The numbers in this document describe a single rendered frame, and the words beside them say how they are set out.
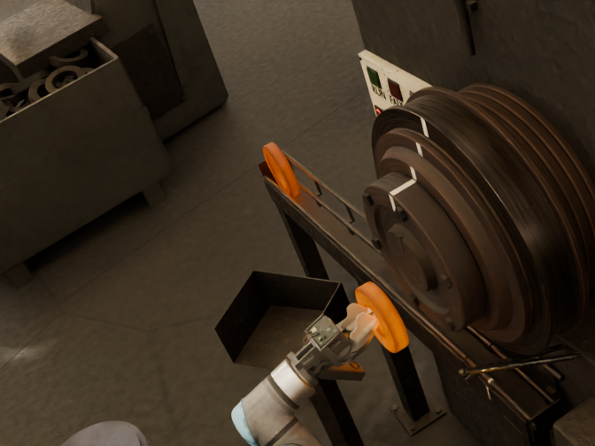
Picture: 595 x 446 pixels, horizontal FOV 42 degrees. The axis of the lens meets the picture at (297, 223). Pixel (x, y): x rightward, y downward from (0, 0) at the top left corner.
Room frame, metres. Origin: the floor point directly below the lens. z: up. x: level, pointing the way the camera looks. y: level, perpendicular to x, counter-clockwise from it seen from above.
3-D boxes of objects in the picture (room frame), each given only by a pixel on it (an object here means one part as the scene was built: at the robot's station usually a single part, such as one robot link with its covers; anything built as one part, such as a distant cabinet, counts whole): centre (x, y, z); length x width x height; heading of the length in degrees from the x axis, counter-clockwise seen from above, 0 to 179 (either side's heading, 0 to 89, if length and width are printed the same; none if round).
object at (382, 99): (1.32, -0.29, 1.15); 0.26 x 0.02 x 0.18; 14
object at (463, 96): (0.99, -0.34, 1.11); 0.47 x 0.10 x 0.47; 14
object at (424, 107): (0.97, -0.26, 1.11); 0.47 x 0.06 x 0.47; 14
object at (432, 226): (0.95, -0.17, 1.11); 0.28 x 0.06 x 0.28; 14
